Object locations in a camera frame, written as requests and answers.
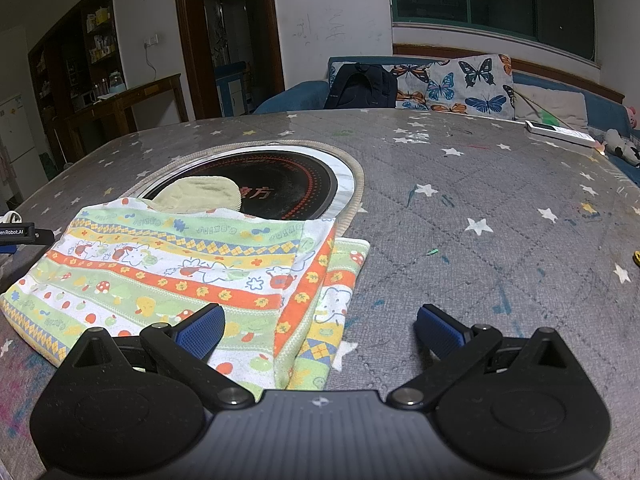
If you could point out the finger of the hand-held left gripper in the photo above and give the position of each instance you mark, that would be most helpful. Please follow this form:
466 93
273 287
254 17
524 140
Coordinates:
45 236

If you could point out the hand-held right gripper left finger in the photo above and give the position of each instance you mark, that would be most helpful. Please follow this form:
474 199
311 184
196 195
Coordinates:
202 332

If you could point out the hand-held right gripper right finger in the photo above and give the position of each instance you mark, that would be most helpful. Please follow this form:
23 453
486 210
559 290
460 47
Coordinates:
440 332

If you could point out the colourful cartoon print garment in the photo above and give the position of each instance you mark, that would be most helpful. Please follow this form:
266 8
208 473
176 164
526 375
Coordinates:
165 270

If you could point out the pale yellow terry cloth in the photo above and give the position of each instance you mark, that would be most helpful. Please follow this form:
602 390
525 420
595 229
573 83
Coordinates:
200 194

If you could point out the white cloth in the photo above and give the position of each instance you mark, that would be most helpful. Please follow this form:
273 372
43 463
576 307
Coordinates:
10 218

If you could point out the white mop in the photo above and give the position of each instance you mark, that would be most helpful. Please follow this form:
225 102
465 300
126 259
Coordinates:
62 155

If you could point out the white fridge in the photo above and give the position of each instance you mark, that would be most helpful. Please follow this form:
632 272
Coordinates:
15 120

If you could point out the wooden console table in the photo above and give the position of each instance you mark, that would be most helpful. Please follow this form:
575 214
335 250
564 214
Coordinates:
130 97

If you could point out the pale blue kettle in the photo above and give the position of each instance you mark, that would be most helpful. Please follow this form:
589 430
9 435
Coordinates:
116 84

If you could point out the round black induction cooker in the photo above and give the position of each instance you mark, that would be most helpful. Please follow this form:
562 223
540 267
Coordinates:
290 175

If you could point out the wooden shelf cabinet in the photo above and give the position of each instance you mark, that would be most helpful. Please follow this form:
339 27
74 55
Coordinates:
75 50

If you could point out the white remote control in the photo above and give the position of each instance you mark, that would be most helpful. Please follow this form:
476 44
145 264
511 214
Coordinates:
557 132

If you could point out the blue and white cabinet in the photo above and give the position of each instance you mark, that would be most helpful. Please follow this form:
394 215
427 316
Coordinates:
232 90

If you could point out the butterfly print pillow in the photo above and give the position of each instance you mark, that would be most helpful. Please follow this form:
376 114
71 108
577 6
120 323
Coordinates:
460 85

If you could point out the blue sofa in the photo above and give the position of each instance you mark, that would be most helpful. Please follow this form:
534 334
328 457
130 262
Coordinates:
295 95

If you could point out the beige cushion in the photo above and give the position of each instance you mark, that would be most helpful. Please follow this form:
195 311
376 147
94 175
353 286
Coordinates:
555 105

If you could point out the black backpack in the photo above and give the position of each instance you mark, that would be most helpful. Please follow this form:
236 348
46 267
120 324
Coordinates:
357 87

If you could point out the black and white plush toy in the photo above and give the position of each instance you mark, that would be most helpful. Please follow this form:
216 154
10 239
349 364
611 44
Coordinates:
620 146

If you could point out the pink plush toy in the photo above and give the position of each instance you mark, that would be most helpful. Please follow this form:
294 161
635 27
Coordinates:
635 116

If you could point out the white wall socket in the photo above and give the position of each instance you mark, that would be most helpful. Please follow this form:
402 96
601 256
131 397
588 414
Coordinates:
151 40

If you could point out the wooden door frame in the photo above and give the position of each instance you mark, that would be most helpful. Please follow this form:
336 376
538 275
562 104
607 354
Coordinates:
185 35

